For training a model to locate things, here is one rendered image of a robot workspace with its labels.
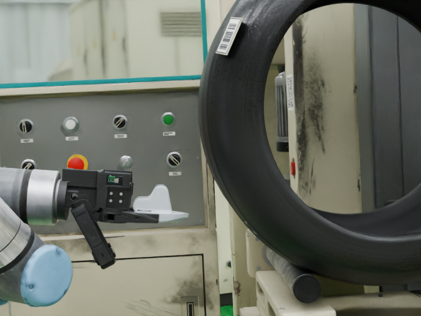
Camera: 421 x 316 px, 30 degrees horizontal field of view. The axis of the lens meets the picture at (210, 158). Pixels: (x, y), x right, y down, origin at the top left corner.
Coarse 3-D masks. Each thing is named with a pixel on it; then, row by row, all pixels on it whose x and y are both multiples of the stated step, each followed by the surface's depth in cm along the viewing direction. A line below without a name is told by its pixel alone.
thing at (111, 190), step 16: (64, 176) 127; (80, 176) 128; (96, 176) 128; (112, 176) 128; (128, 176) 126; (64, 192) 126; (80, 192) 128; (96, 192) 126; (112, 192) 127; (128, 192) 127; (64, 208) 126; (96, 208) 126; (112, 208) 127; (128, 208) 128
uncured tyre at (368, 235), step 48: (240, 0) 122; (288, 0) 118; (336, 0) 146; (384, 0) 146; (240, 48) 118; (240, 96) 118; (240, 144) 119; (240, 192) 121; (288, 192) 119; (288, 240) 121; (336, 240) 120; (384, 240) 120
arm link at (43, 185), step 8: (32, 176) 126; (40, 176) 126; (48, 176) 127; (56, 176) 127; (32, 184) 125; (40, 184) 125; (48, 184) 125; (56, 184) 127; (32, 192) 125; (40, 192) 125; (48, 192) 125; (56, 192) 126; (32, 200) 125; (40, 200) 125; (48, 200) 125; (56, 200) 126; (32, 208) 125; (40, 208) 125; (48, 208) 125; (56, 208) 127; (32, 216) 126; (40, 216) 126; (48, 216) 126; (56, 216) 128; (40, 224) 129; (48, 224) 128
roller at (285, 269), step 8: (272, 256) 149; (280, 256) 143; (272, 264) 149; (280, 264) 139; (288, 264) 134; (280, 272) 137; (288, 272) 130; (296, 272) 127; (304, 272) 125; (288, 280) 128; (296, 280) 123; (304, 280) 123; (312, 280) 123; (296, 288) 123; (304, 288) 123; (312, 288) 123; (320, 288) 123; (296, 296) 123; (304, 296) 123; (312, 296) 123
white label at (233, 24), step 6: (234, 18) 120; (240, 18) 118; (228, 24) 121; (234, 24) 119; (240, 24) 118; (228, 30) 120; (234, 30) 118; (222, 36) 121; (228, 36) 119; (234, 36) 118; (222, 42) 120; (228, 42) 118; (222, 48) 119; (228, 48) 118; (222, 54) 119
